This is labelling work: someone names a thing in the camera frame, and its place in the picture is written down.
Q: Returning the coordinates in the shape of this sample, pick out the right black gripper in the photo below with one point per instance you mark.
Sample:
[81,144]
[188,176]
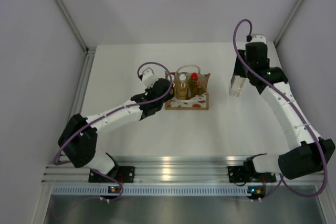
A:
[238,71]

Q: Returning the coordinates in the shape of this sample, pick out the grey cap clear bottle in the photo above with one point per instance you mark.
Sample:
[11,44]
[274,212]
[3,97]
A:
[236,85]

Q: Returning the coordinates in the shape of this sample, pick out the red cap yellow bottle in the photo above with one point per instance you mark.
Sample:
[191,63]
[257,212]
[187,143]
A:
[194,85]

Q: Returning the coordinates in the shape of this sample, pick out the watermelon print canvas bag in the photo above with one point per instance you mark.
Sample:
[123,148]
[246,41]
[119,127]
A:
[199,102]

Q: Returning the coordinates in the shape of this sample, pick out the white cap amber bottle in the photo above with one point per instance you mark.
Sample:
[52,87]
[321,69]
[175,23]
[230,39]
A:
[171,76]
[182,87]

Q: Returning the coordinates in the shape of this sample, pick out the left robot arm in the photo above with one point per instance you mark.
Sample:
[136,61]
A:
[81,135]

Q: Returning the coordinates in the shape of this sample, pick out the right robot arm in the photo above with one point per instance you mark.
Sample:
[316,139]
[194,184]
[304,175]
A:
[308,151]

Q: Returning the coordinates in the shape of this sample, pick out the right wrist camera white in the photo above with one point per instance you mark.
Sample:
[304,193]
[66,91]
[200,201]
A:
[256,38]

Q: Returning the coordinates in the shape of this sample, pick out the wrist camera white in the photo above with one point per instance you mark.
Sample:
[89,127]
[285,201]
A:
[256,38]
[148,77]

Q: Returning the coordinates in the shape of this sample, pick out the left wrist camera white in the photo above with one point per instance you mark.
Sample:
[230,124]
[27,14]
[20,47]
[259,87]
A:
[148,77]

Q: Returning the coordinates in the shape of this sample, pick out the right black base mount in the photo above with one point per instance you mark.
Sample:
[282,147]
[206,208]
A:
[241,175]

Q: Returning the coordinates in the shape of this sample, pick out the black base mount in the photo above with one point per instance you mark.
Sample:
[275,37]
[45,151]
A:
[122,174]
[241,175]

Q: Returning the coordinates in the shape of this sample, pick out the aluminium mounting rail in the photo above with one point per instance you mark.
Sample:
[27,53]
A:
[156,170]

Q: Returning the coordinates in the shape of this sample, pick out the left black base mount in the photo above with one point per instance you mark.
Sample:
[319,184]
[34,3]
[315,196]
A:
[122,174]

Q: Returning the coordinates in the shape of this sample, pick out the white slotted cable duct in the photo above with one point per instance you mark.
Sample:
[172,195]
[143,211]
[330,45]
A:
[136,190]

